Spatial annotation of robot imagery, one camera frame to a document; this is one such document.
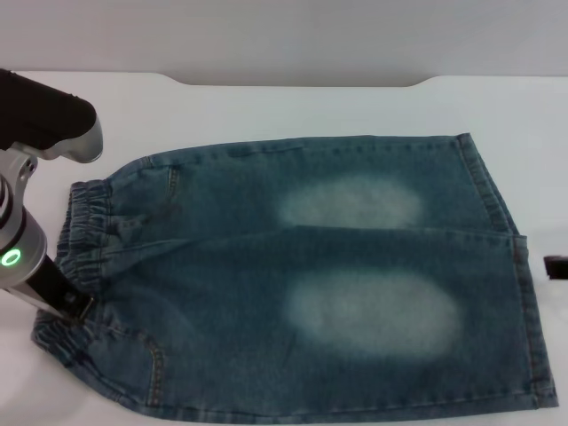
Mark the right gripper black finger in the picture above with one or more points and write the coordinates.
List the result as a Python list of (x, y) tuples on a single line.
[(557, 267)]

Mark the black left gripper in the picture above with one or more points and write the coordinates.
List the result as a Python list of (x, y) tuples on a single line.
[(53, 284)]

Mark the blue denim shorts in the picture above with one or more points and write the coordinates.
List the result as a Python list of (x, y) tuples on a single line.
[(231, 284)]

